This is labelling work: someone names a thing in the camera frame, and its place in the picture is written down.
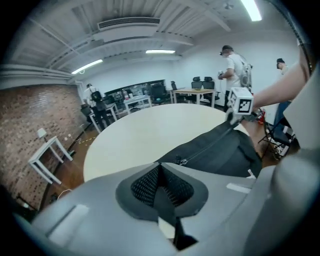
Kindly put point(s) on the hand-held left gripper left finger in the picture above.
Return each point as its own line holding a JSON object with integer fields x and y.
{"x": 95, "y": 225}

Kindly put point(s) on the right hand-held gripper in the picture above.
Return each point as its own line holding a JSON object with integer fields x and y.
{"x": 243, "y": 102}

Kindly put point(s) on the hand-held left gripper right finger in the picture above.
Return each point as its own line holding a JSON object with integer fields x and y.
{"x": 220, "y": 195}

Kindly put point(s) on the black bag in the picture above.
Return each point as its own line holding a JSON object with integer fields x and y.
{"x": 220, "y": 155}

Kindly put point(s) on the person's right forearm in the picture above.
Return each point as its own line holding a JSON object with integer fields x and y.
{"x": 282, "y": 90}

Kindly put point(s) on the red fire extinguisher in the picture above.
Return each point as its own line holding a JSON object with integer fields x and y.
{"x": 261, "y": 117}

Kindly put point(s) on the black office chair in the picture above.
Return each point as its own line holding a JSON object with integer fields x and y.
{"x": 208, "y": 82}
{"x": 197, "y": 82}
{"x": 158, "y": 93}

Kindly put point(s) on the wooden desk with white legs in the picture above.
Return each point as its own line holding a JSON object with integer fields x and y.
{"x": 193, "y": 91}

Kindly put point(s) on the black folding chair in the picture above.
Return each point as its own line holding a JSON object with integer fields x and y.
{"x": 280, "y": 136}

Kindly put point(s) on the person's grey clothing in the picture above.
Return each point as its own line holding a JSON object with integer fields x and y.
{"x": 305, "y": 110}

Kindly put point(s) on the round white table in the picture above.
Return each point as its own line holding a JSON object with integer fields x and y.
{"x": 150, "y": 132}

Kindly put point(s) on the small white table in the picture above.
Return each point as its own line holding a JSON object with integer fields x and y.
{"x": 46, "y": 153}

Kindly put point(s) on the ceiling light strip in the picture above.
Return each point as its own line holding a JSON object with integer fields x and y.
{"x": 87, "y": 66}
{"x": 160, "y": 51}
{"x": 251, "y": 10}

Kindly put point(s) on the ceiling air vent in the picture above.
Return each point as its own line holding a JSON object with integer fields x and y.
{"x": 128, "y": 23}

